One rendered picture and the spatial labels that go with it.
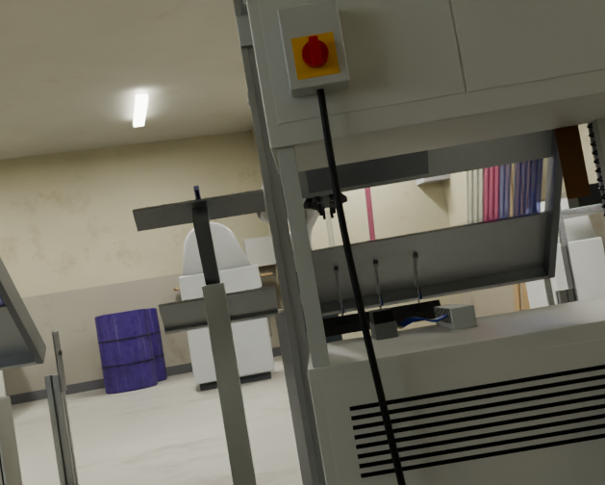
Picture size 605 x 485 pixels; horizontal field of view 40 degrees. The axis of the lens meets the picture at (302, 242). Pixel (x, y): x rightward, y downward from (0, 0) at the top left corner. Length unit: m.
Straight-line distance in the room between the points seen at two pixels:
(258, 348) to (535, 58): 6.84
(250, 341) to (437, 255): 5.94
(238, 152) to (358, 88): 10.02
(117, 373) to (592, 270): 5.27
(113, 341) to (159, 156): 2.82
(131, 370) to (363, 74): 8.45
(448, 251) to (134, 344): 7.66
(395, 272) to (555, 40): 0.99
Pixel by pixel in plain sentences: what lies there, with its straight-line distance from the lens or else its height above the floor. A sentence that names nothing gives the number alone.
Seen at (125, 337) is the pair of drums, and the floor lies 0.61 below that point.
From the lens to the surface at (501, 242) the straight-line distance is 2.34.
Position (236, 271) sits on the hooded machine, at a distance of 8.15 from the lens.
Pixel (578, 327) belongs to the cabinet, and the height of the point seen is 0.61.
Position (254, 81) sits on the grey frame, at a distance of 1.90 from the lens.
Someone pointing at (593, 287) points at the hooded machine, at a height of 0.41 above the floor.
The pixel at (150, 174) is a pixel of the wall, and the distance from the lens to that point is 11.28.
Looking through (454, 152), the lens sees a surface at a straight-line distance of 2.12.
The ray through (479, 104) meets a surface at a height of 1.02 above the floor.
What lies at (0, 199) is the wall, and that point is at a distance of 11.30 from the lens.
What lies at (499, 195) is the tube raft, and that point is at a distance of 2.25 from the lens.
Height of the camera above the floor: 0.74
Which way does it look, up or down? 4 degrees up
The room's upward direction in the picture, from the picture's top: 9 degrees counter-clockwise
